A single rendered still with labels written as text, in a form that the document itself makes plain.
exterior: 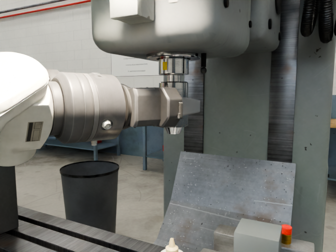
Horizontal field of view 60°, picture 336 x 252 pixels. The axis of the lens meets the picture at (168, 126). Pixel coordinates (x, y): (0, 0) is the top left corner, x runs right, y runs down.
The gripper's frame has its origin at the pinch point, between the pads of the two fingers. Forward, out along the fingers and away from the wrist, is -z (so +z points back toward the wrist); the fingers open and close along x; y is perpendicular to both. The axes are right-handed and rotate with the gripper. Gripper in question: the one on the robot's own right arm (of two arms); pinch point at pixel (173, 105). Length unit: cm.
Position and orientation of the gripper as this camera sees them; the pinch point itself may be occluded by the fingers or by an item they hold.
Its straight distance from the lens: 46.6
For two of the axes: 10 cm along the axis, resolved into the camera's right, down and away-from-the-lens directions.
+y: -0.1, 9.9, 1.1
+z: -8.0, 0.6, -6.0
